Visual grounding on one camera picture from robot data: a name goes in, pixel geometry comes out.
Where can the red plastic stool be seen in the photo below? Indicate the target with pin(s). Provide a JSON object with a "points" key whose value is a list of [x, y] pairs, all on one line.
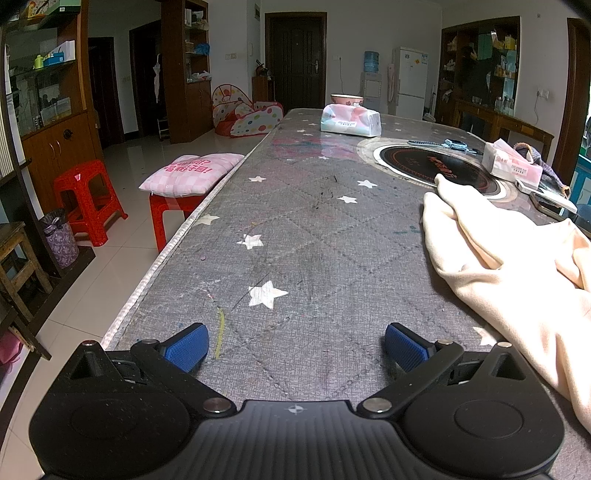
{"points": [[87, 184], [159, 217]]}

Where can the pink white tissue box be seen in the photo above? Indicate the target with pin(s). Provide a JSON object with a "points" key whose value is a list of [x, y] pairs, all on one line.
{"points": [[508, 166]]}

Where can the wide wooden display cabinet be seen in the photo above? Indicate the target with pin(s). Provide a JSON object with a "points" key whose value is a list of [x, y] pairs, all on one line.
{"points": [[55, 143]]}

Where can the pink checkered cushion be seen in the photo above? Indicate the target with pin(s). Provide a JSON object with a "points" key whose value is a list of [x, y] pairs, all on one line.
{"points": [[194, 173]]}

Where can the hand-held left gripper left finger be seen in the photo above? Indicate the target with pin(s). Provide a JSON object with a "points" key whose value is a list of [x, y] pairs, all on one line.
{"points": [[187, 347]]}

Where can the pink bowl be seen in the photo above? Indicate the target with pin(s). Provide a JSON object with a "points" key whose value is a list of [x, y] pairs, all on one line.
{"points": [[346, 98]]}

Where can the narrow wooden display cabinet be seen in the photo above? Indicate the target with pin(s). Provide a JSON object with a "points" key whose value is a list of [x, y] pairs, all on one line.
{"points": [[198, 110]]}

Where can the water dispenser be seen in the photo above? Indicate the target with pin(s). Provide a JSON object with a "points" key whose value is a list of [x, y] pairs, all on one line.
{"points": [[371, 87]]}

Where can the white umbrella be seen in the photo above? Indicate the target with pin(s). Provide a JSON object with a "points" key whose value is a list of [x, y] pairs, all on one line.
{"points": [[158, 78]]}

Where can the old wooden stool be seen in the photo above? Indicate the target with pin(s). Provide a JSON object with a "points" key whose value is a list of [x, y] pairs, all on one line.
{"points": [[14, 235]]}

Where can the polka dot play tent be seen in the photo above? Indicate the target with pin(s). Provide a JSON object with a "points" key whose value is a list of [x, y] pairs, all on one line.
{"points": [[254, 120]]}

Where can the blue knitted cloth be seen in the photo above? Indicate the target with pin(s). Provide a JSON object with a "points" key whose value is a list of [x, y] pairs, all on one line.
{"points": [[549, 170]]}

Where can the cream sweatshirt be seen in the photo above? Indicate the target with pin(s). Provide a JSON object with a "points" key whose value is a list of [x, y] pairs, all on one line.
{"points": [[508, 286]]}

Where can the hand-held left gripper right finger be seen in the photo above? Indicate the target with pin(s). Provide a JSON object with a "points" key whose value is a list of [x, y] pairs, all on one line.
{"points": [[406, 348]]}

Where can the dark wooden door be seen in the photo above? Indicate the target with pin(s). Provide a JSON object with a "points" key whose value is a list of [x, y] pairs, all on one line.
{"points": [[295, 60]]}

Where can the blue cabinet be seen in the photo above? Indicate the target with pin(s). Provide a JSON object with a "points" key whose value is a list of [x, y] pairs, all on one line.
{"points": [[581, 180]]}

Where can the dark glass-front display cabinet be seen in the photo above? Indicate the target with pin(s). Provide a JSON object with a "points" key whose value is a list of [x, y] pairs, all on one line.
{"points": [[480, 60]]}

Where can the dark wooden side desk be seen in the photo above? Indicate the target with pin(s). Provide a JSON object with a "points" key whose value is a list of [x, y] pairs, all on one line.
{"points": [[503, 119]]}

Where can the round black induction cooktop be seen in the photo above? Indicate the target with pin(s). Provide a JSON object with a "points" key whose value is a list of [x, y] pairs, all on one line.
{"points": [[415, 164]]}

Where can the soft white tissue pack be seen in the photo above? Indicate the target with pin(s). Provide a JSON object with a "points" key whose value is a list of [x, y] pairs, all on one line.
{"points": [[351, 121]]}

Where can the white refrigerator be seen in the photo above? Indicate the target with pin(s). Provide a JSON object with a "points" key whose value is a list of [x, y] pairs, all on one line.
{"points": [[411, 83]]}

